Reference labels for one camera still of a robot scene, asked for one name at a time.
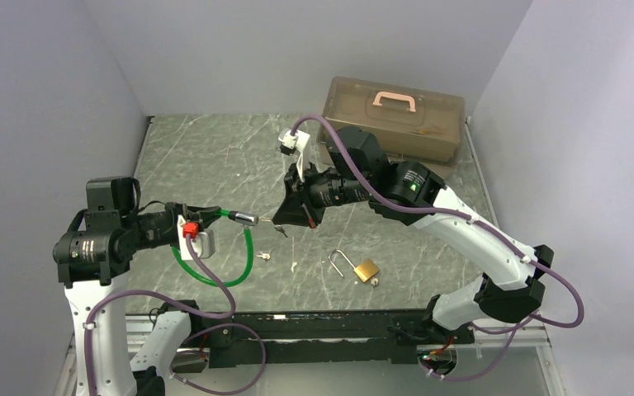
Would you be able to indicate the brass padlock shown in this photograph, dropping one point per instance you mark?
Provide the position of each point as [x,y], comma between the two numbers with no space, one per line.
[365,271]

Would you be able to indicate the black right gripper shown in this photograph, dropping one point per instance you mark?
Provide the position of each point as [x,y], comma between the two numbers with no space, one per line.
[298,206]

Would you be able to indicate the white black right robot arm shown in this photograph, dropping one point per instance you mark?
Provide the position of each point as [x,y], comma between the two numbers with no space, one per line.
[509,288]

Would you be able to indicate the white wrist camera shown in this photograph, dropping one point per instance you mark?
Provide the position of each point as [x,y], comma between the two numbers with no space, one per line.
[297,143]
[202,241]

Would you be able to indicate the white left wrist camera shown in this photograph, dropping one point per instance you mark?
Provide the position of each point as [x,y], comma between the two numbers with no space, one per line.
[202,241]

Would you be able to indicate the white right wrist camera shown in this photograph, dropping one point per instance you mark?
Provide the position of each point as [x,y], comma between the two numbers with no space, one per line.
[297,143]

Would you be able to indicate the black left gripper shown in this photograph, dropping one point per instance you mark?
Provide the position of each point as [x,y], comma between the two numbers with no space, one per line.
[202,214]

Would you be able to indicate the silver key bunch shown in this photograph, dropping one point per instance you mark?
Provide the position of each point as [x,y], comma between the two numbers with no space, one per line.
[264,255]

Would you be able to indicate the beige plastic toolbox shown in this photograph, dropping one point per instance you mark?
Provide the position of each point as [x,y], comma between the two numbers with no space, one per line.
[409,123]

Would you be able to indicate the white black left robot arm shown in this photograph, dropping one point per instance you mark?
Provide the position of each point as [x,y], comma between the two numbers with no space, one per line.
[93,260]

